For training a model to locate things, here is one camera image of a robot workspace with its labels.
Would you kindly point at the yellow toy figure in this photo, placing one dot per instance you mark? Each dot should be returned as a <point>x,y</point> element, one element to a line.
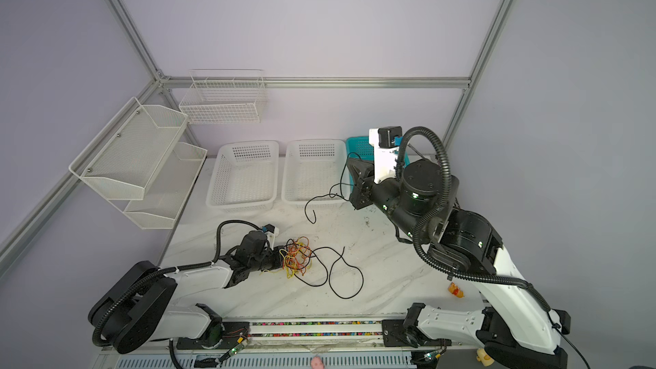
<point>484,358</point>

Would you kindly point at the left white plastic basket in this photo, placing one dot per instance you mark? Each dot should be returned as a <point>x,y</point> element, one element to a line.
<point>244,177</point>

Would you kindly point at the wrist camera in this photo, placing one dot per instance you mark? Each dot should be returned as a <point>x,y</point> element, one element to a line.
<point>385,142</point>
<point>271,234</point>

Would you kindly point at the small orange toy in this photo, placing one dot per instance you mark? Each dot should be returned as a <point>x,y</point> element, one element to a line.
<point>455,290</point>

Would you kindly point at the middle white plastic basket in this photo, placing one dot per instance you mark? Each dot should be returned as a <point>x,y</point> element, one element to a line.
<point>314,169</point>

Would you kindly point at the white plastic basket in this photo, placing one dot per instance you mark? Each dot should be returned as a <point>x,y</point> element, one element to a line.
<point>314,169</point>
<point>244,177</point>

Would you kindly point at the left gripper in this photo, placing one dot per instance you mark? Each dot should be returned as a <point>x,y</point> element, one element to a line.
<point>278,258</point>

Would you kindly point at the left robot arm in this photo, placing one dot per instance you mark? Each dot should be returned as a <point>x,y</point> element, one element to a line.
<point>144,305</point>

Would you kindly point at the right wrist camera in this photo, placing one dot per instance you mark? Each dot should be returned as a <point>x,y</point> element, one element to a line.
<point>385,142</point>

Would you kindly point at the teal plastic basket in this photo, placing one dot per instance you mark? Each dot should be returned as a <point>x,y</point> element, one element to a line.
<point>361,151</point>

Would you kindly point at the aluminium front rail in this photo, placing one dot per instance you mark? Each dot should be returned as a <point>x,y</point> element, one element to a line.
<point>390,333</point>

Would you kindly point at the pink object at front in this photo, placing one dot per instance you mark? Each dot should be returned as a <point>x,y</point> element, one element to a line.
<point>317,363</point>

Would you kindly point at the white mesh two-tier shelf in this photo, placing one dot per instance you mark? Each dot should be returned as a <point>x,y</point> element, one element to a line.
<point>140,164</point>

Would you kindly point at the white wire wall basket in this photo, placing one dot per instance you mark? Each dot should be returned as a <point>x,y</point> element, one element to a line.
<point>225,96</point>

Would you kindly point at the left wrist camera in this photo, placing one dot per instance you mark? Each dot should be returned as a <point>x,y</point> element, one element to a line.
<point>271,234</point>

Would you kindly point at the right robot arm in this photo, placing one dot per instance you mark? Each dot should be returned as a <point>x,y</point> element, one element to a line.
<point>409,179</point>

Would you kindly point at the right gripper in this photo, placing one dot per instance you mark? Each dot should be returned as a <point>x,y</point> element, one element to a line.
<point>360,169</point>

